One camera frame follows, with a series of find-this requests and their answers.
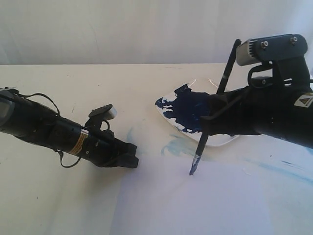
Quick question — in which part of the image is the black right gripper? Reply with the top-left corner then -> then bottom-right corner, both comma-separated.
200,56 -> 313,148

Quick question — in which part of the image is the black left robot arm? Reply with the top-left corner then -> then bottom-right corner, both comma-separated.
0,87 -> 139,168

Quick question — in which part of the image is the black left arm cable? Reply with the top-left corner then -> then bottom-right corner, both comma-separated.
14,92 -> 111,168

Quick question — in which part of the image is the white paper sheet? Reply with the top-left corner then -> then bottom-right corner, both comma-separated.
116,156 -> 313,235

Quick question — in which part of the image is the white square paint plate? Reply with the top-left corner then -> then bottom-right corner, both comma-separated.
154,77 -> 247,147

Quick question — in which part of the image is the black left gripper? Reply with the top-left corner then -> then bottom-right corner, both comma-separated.
70,127 -> 139,168

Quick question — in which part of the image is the black paintbrush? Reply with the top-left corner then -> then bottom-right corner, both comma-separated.
188,39 -> 242,176

